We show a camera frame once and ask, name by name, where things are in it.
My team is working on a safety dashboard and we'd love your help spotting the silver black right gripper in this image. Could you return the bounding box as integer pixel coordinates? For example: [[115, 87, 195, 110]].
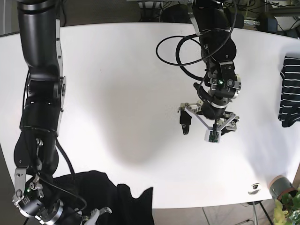
[[13, 180, 112, 225]]

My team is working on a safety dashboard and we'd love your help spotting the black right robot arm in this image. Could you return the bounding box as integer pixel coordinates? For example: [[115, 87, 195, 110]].
[[13, 0, 111, 225]]

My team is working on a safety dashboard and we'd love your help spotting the potted green plant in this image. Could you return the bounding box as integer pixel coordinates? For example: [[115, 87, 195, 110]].
[[268, 175, 300, 225]]

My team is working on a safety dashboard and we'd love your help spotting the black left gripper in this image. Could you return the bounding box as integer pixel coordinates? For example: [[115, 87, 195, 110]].
[[178, 63, 241, 143]]

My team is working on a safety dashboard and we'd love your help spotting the silver table grommet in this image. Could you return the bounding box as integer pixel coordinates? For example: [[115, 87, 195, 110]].
[[247, 183, 261, 195]]

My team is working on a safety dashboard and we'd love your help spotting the black graphic T-shirt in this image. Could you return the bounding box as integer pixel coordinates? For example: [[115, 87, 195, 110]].
[[54, 171, 154, 225]]

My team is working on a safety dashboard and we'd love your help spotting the navy white striped T-shirt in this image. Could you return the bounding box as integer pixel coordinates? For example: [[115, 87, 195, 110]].
[[278, 56, 300, 128]]

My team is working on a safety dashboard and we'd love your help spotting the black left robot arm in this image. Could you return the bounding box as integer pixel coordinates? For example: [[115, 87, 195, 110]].
[[173, 0, 241, 143]]

